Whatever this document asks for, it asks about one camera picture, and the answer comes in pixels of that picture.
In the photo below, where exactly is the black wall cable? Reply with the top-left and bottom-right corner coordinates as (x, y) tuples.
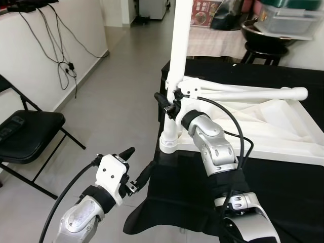
(20, 10), (79, 99)
(51, 5), (109, 59)

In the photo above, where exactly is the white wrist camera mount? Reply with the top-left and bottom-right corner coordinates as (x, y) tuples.
(170, 76), (200, 130)
(95, 154), (131, 206)

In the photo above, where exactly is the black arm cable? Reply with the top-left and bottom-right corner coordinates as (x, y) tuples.
(175, 91), (254, 168)
(39, 157), (102, 243)

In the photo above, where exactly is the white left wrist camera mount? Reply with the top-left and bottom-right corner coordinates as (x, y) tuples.
(95, 154), (131, 206)

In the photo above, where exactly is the clear plastic storage box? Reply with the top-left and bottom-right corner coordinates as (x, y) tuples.
(255, 5), (324, 40)

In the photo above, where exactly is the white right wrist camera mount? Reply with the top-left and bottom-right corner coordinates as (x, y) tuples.
(170, 76), (200, 130)

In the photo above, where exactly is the black plastic bag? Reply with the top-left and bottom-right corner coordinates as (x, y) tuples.
(210, 0), (250, 30)

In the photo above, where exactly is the white plastic table top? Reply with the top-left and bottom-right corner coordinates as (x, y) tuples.
(159, 76), (324, 165)

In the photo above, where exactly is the white plastic table leg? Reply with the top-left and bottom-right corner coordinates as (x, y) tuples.
(185, 77), (254, 94)
(200, 87), (309, 102)
(161, 0), (194, 145)

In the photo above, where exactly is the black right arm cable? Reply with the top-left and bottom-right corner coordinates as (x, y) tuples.
(175, 91), (254, 168)

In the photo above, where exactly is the black folding chair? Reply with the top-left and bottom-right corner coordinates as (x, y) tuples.
(0, 75), (87, 199)

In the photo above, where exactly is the black remote control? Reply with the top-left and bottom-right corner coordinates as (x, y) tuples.
(0, 115), (26, 141)

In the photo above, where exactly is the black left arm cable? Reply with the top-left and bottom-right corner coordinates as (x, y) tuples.
(39, 157), (102, 243)

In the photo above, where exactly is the green plastic container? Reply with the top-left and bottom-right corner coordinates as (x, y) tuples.
(261, 0), (324, 8)

